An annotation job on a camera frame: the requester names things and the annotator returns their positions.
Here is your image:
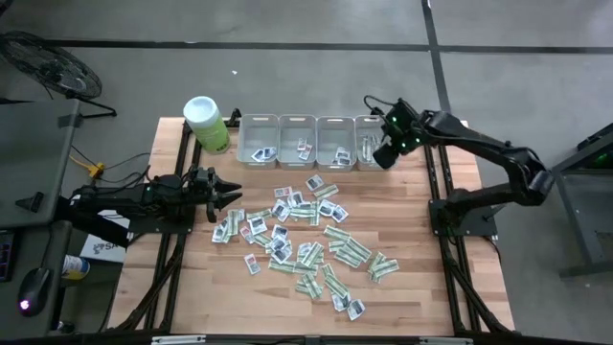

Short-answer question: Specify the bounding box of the black desk bracket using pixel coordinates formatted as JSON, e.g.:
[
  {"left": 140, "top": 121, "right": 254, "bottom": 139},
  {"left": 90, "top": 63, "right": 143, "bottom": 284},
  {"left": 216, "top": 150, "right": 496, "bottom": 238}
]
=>
[{"left": 13, "top": 191, "right": 47, "bottom": 215}]

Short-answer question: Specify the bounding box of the light grey plastic bin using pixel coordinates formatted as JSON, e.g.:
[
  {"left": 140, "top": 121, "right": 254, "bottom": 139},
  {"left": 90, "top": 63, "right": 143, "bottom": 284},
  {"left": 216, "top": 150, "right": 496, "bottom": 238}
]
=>
[
  {"left": 354, "top": 114, "right": 399, "bottom": 173},
  {"left": 315, "top": 115, "right": 358, "bottom": 173},
  {"left": 237, "top": 113, "right": 281, "bottom": 171},
  {"left": 277, "top": 113, "right": 318, "bottom": 172}
]

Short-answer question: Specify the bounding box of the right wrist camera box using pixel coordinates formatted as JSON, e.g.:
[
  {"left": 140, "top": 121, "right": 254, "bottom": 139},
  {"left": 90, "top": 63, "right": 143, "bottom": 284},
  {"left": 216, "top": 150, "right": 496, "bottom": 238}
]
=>
[{"left": 372, "top": 142, "right": 399, "bottom": 171}]

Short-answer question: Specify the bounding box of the white yellow can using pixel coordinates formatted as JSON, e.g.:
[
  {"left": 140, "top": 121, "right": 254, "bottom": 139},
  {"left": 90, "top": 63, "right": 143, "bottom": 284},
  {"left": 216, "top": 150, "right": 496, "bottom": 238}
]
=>
[{"left": 61, "top": 254, "right": 91, "bottom": 282}]

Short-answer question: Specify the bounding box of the yellow power plug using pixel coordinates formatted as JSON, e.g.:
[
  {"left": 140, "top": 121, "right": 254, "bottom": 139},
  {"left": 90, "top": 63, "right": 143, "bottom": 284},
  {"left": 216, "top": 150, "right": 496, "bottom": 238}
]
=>
[{"left": 69, "top": 152, "right": 106, "bottom": 179}]

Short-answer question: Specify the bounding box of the white printed cardboard box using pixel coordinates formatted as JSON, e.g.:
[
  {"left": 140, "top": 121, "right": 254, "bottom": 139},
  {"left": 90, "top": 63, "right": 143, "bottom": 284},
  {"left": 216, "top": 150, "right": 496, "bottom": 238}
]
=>
[{"left": 79, "top": 210, "right": 133, "bottom": 265}]

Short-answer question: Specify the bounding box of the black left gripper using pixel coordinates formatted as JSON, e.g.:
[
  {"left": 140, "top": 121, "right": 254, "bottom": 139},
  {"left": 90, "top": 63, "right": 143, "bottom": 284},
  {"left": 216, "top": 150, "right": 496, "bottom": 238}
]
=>
[{"left": 184, "top": 167, "right": 244, "bottom": 224}]

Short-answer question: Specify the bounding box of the grey side desk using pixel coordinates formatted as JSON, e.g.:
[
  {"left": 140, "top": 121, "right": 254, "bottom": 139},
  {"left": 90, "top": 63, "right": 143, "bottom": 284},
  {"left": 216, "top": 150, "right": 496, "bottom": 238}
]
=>
[{"left": 0, "top": 98, "right": 82, "bottom": 339}]

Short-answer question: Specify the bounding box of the black keyboard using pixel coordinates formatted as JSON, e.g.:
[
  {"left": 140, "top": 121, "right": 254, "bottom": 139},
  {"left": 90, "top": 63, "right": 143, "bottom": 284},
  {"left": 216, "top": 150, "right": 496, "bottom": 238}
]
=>
[{"left": 0, "top": 229, "right": 15, "bottom": 284}]

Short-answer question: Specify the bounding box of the green wipes canister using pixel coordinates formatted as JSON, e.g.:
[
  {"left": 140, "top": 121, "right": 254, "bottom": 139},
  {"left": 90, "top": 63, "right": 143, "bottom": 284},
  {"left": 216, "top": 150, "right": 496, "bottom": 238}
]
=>
[{"left": 182, "top": 95, "right": 232, "bottom": 155}]

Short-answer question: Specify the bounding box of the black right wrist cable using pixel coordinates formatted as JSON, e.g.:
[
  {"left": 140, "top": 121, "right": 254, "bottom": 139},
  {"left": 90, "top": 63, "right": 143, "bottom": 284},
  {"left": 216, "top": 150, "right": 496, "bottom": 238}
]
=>
[{"left": 362, "top": 94, "right": 390, "bottom": 119}]

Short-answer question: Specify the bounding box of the black metal cart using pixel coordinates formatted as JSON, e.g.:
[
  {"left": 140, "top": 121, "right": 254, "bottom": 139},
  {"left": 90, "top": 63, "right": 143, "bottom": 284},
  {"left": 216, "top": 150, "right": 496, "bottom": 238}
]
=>
[{"left": 529, "top": 122, "right": 613, "bottom": 280}]

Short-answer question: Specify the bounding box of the black floor fan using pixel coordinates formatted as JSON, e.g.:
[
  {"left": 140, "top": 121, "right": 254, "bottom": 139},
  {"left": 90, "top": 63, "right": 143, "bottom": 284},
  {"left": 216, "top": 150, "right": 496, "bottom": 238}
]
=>
[{"left": 0, "top": 31, "right": 119, "bottom": 119}]

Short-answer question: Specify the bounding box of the black computer mouse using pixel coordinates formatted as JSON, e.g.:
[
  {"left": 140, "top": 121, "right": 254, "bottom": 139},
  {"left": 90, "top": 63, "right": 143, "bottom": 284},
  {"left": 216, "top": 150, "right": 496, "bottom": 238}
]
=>
[{"left": 17, "top": 266, "right": 53, "bottom": 318}]

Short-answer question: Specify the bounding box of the silver metal bracket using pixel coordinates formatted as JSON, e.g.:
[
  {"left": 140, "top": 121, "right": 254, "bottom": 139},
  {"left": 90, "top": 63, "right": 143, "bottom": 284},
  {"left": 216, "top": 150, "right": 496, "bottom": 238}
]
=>
[
  {"left": 150, "top": 334, "right": 207, "bottom": 345},
  {"left": 419, "top": 336, "right": 473, "bottom": 345}
]

